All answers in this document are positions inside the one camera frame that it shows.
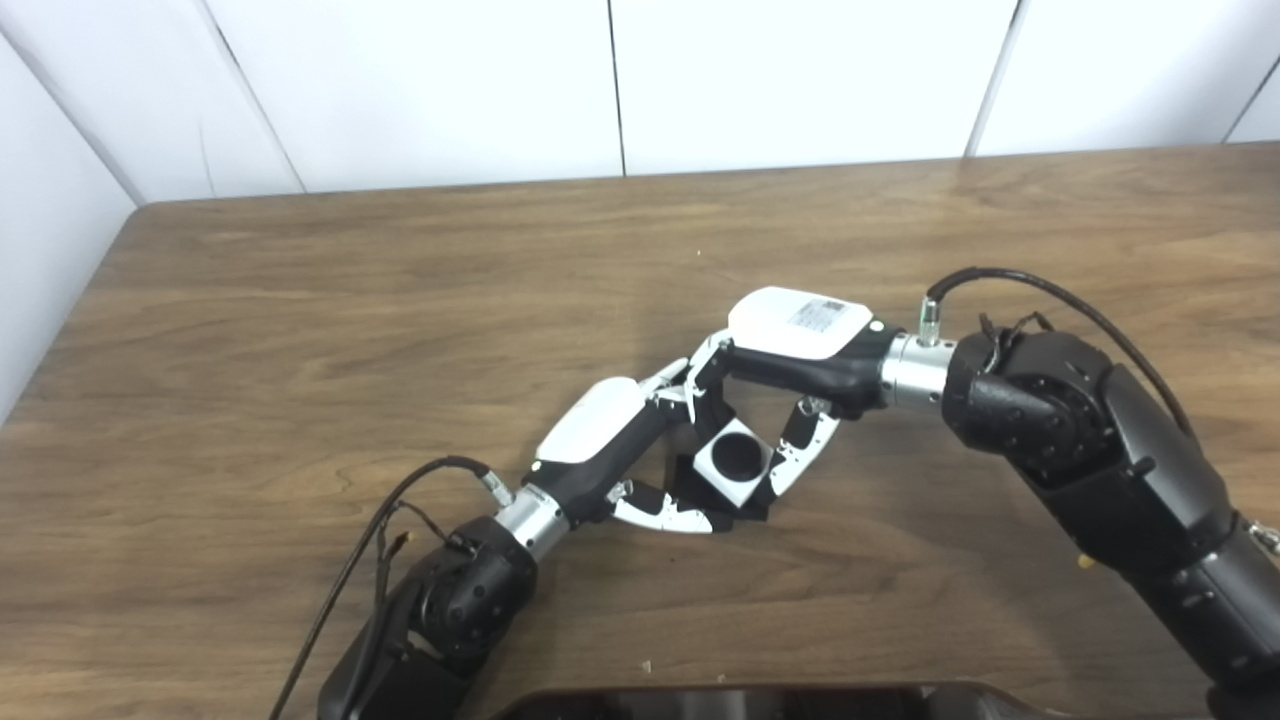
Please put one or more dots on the white and black left hand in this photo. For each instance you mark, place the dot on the white and black left hand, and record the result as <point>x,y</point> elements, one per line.
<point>595,425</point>

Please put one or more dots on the white and black right hand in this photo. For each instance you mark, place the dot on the white and black right hand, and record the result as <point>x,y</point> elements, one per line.
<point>800,340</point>

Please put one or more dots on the black peg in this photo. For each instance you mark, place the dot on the black peg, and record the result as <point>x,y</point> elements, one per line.
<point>738,457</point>

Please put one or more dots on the white square piece with hole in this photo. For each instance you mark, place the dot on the white square piece with hole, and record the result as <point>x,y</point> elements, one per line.
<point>730,492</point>

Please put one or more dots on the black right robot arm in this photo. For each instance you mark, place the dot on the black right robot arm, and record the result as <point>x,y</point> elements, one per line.
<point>1130,470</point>

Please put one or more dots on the dark robot torso edge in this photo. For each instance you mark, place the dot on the dark robot torso edge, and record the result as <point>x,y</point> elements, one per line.
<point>780,705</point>

